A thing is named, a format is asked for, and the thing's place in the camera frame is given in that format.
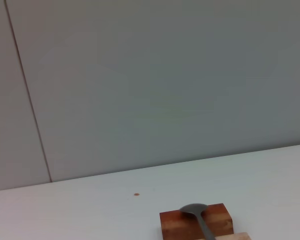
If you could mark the dark reddish wooden block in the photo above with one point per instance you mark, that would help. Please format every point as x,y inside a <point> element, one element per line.
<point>173,225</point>

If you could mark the light wooden block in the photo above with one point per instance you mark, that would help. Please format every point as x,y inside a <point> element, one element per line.
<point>240,236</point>

